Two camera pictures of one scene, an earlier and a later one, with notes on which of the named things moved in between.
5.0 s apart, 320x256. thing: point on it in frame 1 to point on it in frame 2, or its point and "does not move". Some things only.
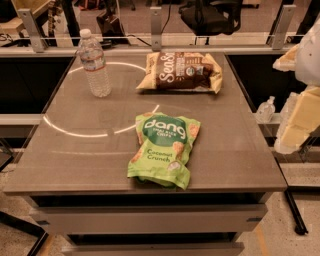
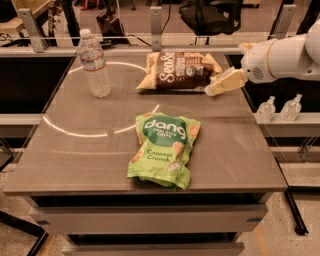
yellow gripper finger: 305,119 to 227,81
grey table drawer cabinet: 149,223 does not move
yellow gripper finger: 287,62 to 248,44
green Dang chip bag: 164,142 does not move
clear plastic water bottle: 91,54 does not move
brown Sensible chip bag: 180,71 does not move
